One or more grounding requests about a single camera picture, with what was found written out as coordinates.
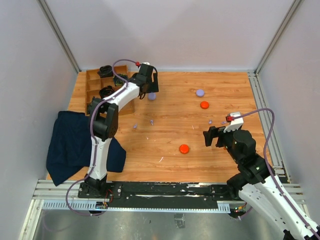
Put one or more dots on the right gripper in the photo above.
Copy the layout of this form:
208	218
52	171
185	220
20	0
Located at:
214	131

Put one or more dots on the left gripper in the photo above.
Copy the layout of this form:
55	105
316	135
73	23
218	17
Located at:
154	87

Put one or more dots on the purple earbud case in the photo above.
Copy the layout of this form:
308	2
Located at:
200	93
152	96

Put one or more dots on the orange earbud case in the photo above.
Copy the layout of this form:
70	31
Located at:
204	105
184	149

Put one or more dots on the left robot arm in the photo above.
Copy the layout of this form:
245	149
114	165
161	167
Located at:
103	125

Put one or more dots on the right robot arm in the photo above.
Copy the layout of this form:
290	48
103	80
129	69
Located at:
258	185

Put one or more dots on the rolled green patterned tie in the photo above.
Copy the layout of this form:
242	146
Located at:
118	80

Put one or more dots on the rolled black orange tie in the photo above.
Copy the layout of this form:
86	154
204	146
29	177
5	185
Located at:
106	91

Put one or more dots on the rolled black tie top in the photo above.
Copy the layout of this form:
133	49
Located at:
105	71

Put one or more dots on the wooden compartment tray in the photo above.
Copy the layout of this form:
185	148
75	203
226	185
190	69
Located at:
94	83

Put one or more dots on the dark blue cloth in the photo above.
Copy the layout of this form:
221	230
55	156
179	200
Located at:
71	149

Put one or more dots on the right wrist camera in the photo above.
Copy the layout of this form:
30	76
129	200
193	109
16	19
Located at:
235	122

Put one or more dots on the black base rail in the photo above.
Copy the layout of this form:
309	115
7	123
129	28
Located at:
159	195

